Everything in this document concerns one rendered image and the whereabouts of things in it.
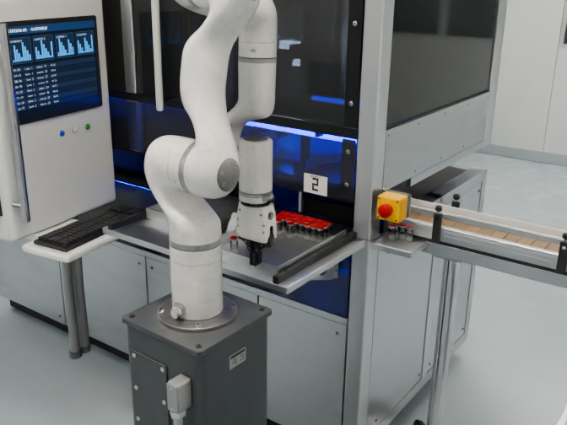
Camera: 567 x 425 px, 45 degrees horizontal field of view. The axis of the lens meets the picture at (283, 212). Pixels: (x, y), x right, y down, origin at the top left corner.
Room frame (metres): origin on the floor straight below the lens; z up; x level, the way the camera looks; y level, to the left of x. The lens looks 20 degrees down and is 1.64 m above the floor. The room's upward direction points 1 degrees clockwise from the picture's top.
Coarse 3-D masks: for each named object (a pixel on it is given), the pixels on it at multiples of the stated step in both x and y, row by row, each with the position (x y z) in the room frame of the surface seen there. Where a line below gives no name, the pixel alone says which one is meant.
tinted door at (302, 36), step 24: (288, 0) 2.07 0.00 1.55; (312, 0) 2.02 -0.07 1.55; (336, 0) 1.98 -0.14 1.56; (288, 24) 2.07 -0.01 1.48; (312, 24) 2.02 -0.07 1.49; (336, 24) 1.98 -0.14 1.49; (288, 48) 2.07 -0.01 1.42; (312, 48) 2.02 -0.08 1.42; (336, 48) 1.97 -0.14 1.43; (288, 72) 2.07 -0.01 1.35; (312, 72) 2.02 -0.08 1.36; (336, 72) 1.97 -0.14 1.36; (360, 72) 1.93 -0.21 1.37; (288, 96) 2.07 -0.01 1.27; (312, 96) 2.02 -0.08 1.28; (336, 96) 1.97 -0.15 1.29; (312, 120) 2.02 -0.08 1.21; (336, 120) 1.97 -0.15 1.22
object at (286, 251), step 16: (224, 240) 1.84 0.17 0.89; (240, 240) 1.87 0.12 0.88; (288, 240) 1.87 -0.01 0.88; (304, 240) 1.88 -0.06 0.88; (224, 256) 1.72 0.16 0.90; (240, 256) 1.68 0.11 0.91; (272, 256) 1.75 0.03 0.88; (288, 256) 1.76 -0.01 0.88; (304, 256) 1.71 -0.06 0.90; (272, 272) 1.62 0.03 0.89
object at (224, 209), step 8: (208, 200) 2.23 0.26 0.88; (216, 200) 2.23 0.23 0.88; (224, 200) 2.24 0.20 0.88; (232, 200) 2.24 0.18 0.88; (272, 200) 2.17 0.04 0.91; (152, 208) 2.07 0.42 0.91; (160, 208) 2.10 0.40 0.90; (216, 208) 2.15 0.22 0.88; (224, 208) 2.15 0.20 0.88; (232, 208) 2.15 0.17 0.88; (152, 216) 2.04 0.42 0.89; (160, 216) 2.01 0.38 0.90; (224, 216) 2.08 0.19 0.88
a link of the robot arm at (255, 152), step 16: (240, 144) 1.61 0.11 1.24; (256, 144) 1.59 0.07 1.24; (272, 144) 1.62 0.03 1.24; (240, 160) 1.61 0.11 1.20; (256, 160) 1.59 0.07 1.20; (272, 160) 1.62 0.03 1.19; (240, 176) 1.61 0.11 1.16; (256, 176) 1.59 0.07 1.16; (272, 176) 1.63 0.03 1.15; (256, 192) 1.59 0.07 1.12
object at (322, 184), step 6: (306, 174) 2.01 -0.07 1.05; (306, 180) 2.01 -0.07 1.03; (312, 180) 2.00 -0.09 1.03; (324, 180) 1.97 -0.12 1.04; (306, 186) 2.01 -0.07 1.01; (318, 186) 1.99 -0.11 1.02; (324, 186) 1.97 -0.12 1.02; (312, 192) 2.00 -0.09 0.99; (318, 192) 1.98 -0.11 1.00; (324, 192) 1.97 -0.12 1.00
